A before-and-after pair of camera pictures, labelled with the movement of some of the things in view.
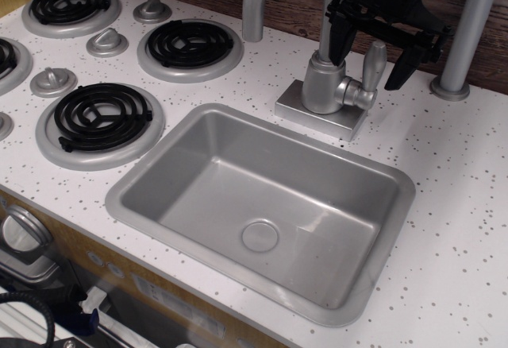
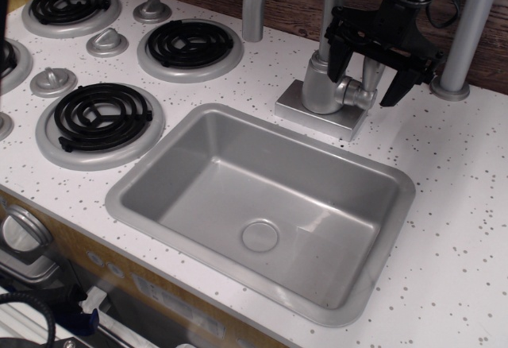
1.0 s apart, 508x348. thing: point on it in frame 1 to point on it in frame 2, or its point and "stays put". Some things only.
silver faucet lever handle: [350, 91] stays put
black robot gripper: [396, 11] to [390, 32]
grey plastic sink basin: [294, 218] stays put
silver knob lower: [52, 83] stays put
